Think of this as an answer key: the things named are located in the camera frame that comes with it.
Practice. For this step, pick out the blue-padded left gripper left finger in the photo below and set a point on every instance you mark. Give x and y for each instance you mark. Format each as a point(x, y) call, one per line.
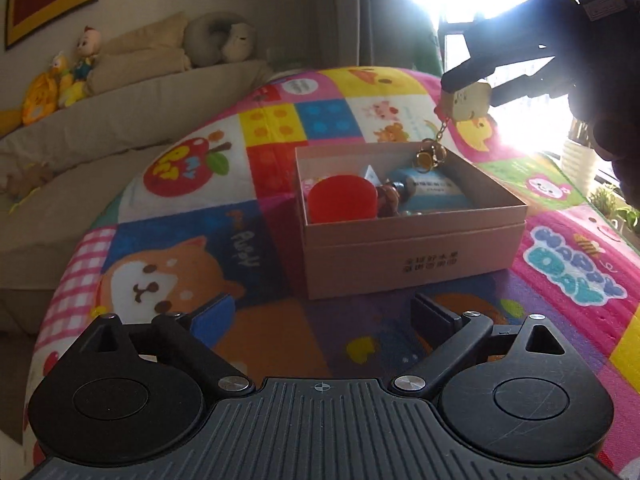
point(185, 341)

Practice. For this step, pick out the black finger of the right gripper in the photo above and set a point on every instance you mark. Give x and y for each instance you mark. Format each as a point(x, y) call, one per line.
point(554, 79)
point(533, 29)

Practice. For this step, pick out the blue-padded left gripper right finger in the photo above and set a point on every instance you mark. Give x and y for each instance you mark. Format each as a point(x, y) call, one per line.
point(457, 341)

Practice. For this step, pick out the yellow cat keychain toy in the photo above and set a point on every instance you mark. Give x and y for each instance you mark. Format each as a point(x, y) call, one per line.
point(470, 102)

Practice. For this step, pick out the cartoon boy figurine keychain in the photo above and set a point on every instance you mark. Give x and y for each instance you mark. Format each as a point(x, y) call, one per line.
point(390, 196)

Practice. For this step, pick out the red round plastic lid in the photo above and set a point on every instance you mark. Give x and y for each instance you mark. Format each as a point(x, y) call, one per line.
point(342, 198)

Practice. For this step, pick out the white plastic adapter box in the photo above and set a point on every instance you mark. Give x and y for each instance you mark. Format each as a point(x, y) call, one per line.
point(371, 176)

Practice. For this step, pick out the dark gloved hand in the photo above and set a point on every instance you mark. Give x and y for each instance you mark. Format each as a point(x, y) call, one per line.
point(616, 139)

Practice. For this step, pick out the green window plant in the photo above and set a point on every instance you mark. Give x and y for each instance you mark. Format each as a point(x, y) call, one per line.
point(623, 217)

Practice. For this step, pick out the pink cardboard box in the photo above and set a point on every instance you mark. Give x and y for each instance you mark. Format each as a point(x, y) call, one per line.
point(377, 255)

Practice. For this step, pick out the blue white round container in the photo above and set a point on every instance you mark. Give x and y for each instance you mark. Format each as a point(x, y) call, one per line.
point(421, 192)

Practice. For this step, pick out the grey curtain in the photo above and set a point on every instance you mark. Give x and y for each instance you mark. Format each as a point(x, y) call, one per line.
point(397, 33)

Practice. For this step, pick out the beige sofa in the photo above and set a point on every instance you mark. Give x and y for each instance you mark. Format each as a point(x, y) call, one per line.
point(94, 149)

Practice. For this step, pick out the yellow plush toy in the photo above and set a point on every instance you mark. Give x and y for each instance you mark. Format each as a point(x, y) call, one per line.
point(41, 97)

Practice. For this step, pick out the beige cushion pillow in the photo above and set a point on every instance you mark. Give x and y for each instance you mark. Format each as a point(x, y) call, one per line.
point(151, 51)

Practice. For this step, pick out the grey neck pillow plush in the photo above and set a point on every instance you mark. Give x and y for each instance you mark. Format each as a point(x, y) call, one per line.
point(219, 37)

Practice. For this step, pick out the cartoon boy doll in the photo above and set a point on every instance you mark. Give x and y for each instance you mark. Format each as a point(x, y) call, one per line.
point(87, 51)

